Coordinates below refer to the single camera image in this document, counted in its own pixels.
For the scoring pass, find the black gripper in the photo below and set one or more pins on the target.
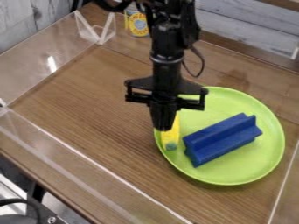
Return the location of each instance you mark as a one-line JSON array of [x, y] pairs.
[[184, 95]]

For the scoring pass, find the yellow toy banana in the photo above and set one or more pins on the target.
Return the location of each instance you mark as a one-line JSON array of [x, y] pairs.
[[172, 136]]

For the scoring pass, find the blue plastic block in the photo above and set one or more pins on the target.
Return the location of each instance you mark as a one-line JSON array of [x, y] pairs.
[[221, 138]]

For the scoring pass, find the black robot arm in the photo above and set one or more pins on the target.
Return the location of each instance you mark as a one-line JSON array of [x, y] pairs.
[[174, 30]]

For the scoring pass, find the green plate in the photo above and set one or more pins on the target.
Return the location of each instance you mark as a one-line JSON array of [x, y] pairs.
[[252, 161]]

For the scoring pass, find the yellow labelled tin can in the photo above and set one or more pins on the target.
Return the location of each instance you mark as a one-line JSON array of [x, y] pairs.
[[137, 23]]

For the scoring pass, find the clear acrylic corner bracket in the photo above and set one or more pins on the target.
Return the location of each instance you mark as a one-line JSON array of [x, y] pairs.
[[98, 34]]

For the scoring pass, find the black metal table bracket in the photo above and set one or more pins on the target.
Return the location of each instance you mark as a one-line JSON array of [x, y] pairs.
[[49, 217]]

